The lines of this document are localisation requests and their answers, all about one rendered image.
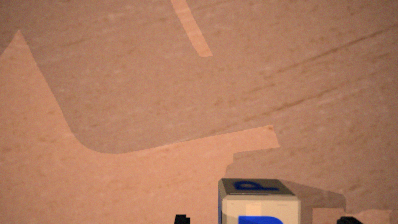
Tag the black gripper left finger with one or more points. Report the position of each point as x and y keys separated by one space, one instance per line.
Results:
x=181 y=219

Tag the beige block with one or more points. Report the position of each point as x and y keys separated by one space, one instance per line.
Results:
x=256 y=201

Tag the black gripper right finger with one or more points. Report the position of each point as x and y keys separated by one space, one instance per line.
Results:
x=348 y=220

